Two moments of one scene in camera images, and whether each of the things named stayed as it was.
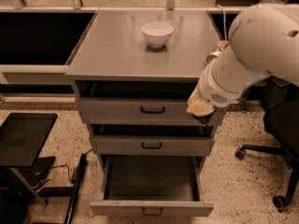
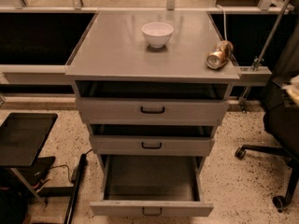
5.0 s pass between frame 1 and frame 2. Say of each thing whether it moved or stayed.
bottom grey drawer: stayed
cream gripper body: moved
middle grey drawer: stayed
